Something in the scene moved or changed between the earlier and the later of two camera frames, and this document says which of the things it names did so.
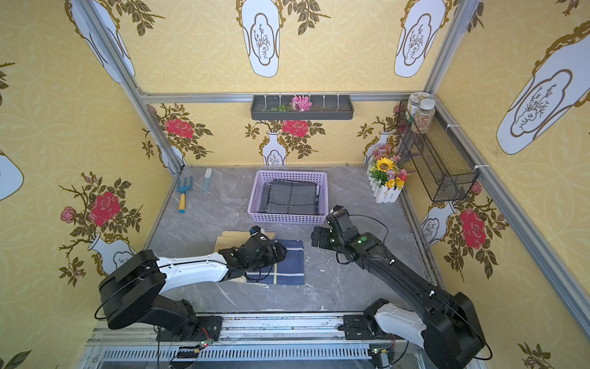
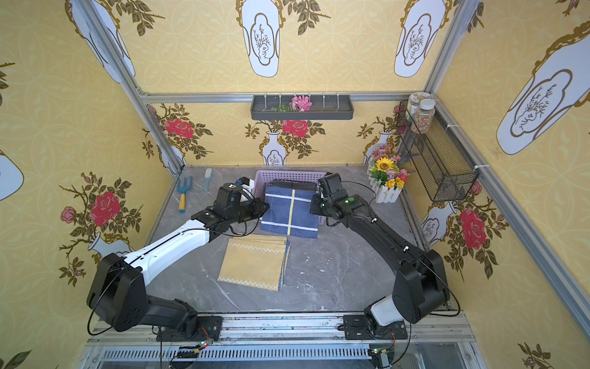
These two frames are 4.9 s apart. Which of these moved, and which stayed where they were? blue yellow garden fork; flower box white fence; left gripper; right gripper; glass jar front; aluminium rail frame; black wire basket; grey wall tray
Moved: left gripper; right gripper
Stayed: glass jar front; grey wall tray; aluminium rail frame; black wire basket; flower box white fence; blue yellow garden fork
